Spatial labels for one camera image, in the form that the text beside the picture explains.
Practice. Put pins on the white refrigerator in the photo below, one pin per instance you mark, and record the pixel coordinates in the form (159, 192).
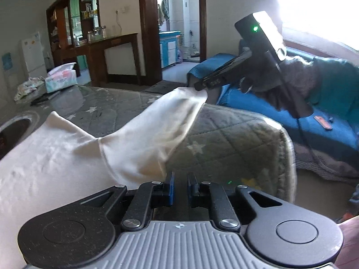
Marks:
(32, 56)

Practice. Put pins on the purple plastic stool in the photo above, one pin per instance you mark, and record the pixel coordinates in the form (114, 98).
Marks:
(179, 55)

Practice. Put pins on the person's right hand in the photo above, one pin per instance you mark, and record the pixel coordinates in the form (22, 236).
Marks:
(269, 92)

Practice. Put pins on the blue bathroom cabinet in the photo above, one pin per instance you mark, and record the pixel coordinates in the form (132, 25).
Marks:
(168, 50)

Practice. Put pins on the blue water bottle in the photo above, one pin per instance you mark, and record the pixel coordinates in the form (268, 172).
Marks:
(7, 61)

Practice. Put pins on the bright window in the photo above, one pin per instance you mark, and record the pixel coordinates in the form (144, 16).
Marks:
(317, 5)

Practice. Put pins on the wooden doorway frame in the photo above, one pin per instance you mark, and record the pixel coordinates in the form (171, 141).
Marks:
(150, 33)

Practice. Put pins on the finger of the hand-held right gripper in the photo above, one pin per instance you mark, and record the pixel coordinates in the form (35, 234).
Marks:
(213, 81)

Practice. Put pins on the round black table hotplate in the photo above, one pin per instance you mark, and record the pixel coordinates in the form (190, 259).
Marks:
(14, 130)

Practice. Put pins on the dark grey doormat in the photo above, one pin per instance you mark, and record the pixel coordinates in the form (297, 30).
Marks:
(165, 86)

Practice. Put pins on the blue sofa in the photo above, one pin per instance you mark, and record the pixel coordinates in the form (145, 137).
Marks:
(322, 134)

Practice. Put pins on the glass jar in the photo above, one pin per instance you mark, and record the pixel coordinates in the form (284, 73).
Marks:
(103, 31)
(89, 36)

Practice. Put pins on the crumpled patterned cloth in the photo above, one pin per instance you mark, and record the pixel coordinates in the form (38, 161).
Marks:
(28, 88)

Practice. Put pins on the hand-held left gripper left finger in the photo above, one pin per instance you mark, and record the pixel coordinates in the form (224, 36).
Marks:
(170, 188)

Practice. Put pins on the pastel tissue box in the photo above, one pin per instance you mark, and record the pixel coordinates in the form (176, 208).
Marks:
(60, 80)

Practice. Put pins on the dark wooden sideboard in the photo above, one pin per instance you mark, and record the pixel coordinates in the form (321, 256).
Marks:
(96, 58)

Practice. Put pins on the hanging towel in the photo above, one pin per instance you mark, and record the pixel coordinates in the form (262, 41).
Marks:
(162, 12)

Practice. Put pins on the pink cloth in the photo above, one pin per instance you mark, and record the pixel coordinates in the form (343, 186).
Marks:
(350, 243)

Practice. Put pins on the wooden display cabinet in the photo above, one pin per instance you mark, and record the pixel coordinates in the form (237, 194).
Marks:
(60, 19)

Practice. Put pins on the person's right forearm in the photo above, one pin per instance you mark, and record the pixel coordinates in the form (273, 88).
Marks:
(301, 75)

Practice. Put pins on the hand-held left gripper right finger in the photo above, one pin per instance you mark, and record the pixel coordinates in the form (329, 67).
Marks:
(192, 188)

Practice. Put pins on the white garment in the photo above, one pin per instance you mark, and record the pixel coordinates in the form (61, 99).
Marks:
(56, 159)

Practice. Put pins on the small red rectangular object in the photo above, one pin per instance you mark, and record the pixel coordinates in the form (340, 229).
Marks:
(323, 122)

